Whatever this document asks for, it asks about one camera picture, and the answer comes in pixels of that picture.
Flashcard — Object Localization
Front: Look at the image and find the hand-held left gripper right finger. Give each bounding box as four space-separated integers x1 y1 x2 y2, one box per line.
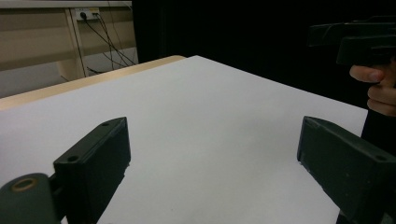
296 116 396 224

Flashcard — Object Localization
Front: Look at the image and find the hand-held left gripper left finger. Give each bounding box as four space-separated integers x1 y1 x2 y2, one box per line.
52 116 132 224

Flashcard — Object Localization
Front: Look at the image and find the black curtain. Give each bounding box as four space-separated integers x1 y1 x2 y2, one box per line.
131 0 396 110

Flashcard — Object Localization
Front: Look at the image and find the beige wall post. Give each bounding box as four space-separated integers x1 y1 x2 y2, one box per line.
64 8 89 81

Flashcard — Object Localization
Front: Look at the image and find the black cable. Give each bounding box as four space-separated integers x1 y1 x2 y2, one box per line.
94 12 132 68
79 12 136 66

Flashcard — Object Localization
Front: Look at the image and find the white wall power socket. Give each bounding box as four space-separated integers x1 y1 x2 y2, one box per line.
74 7 101 21

